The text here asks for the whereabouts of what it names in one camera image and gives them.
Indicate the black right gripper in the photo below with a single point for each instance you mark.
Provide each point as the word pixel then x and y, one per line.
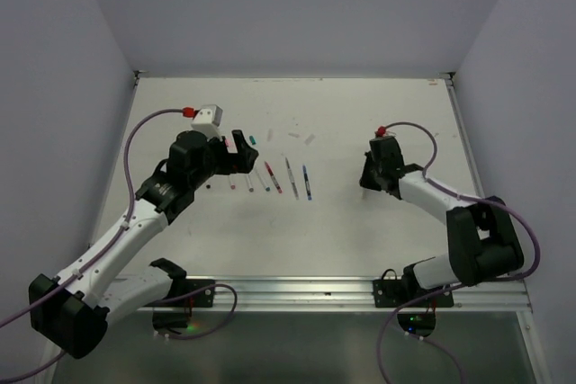
pixel 365 179

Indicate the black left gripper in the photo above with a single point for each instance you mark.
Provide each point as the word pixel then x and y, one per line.
pixel 245 154

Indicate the grey capped white marker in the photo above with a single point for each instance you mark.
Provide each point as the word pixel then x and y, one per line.
pixel 249 182

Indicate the red gel pen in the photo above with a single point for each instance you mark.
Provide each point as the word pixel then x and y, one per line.
pixel 273 177

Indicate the green capped white marker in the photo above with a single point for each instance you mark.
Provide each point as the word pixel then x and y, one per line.
pixel 262 180

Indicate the blue gel pen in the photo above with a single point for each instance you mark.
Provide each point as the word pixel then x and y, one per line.
pixel 306 182

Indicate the dark purple gel pen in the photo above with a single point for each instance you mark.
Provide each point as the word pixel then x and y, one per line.
pixel 291 178

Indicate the clear blue pen cap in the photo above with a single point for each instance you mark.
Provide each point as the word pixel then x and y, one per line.
pixel 309 139

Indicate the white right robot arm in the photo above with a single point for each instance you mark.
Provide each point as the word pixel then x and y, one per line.
pixel 482 243

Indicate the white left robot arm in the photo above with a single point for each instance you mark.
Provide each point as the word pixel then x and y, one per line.
pixel 75 308

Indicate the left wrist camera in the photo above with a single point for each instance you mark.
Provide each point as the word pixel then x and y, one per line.
pixel 208 120

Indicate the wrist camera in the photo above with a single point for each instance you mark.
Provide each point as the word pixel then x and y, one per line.
pixel 390 133
pixel 208 120

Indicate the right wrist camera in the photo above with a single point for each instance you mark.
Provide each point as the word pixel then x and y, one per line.
pixel 390 133

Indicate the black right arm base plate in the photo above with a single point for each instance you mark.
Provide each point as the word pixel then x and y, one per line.
pixel 392 291

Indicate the aluminium front mounting rail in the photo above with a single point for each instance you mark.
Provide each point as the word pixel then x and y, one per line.
pixel 355 294

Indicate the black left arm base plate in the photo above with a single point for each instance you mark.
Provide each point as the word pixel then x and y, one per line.
pixel 177 316

